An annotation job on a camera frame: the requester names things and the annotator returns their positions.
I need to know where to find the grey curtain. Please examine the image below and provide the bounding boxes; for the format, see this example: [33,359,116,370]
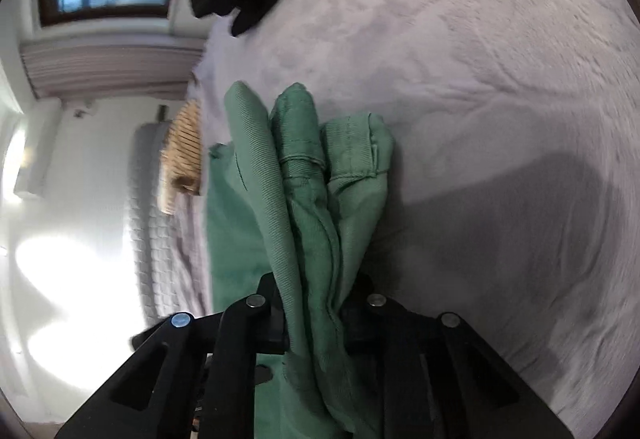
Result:
[21,34,205,102]

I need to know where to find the green work jacket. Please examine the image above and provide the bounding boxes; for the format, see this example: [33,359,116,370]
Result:
[206,82,394,438]

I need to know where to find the lavender bed blanket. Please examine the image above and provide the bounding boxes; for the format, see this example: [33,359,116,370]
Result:
[194,0,639,438]

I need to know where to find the beige striped folded garment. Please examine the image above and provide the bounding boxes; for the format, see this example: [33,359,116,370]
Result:
[157,100,203,214]

